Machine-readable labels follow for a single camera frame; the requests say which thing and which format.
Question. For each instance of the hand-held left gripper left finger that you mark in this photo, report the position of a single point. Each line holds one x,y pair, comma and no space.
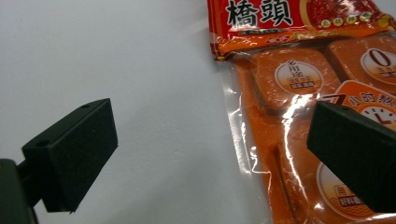
70,158

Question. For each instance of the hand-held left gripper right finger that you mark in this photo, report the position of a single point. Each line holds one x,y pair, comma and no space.
355,149

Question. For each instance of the orange seasoning block packet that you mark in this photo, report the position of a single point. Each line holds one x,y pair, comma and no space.
280,93

